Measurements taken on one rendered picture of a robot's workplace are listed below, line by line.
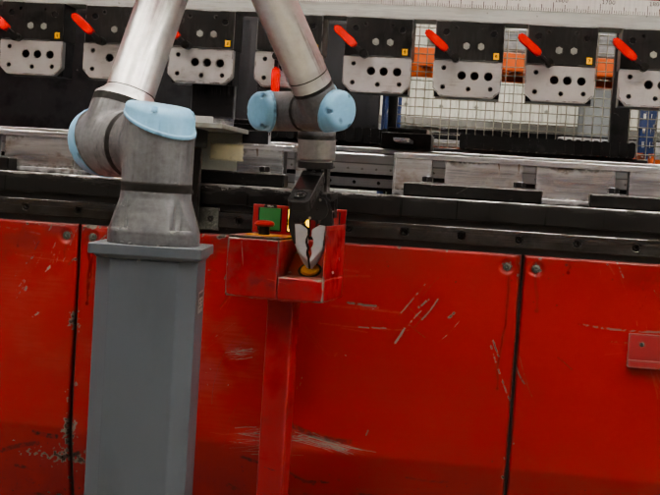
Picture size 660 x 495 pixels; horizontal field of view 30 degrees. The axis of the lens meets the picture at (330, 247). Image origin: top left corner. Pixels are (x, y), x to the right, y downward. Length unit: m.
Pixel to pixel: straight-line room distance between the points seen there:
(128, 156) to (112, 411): 0.41
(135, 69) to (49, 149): 0.83
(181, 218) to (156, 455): 0.38
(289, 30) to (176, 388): 0.65
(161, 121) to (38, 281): 0.92
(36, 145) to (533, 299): 1.19
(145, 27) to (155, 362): 0.58
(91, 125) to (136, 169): 0.16
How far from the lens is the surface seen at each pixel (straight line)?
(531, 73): 2.74
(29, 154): 2.95
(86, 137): 2.12
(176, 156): 1.99
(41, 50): 2.94
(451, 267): 2.63
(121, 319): 1.98
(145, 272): 1.96
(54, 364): 2.83
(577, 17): 2.76
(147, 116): 1.99
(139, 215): 1.98
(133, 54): 2.15
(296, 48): 2.19
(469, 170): 2.75
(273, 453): 2.49
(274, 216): 2.55
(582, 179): 2.75
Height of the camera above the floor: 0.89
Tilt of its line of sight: 3 degrees down
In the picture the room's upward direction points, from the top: 4 degrees clockwise
